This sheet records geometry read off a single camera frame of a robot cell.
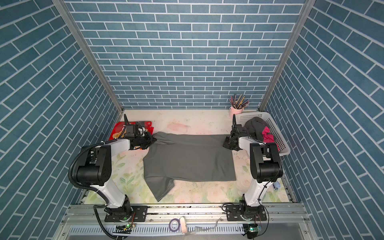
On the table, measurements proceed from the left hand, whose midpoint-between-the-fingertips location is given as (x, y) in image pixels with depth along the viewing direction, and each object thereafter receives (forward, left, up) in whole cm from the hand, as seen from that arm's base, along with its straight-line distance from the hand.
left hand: (157, 137), depth 97 cm
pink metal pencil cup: (+22, -54, +3) cm, 58 cm away
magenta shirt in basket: (-3, -72, +3) cm, 72 cm away
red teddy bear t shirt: (+9, +28, -1) cm, 29 cm away
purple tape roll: (-47, -17, -5) cm, 51 cm away
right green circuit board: (-50, -52, -5) cm, 72 cm away
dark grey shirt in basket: (+5, -65, +5) cm, 65 cm away
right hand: (-2, -46, -4) cm, 46 cm away
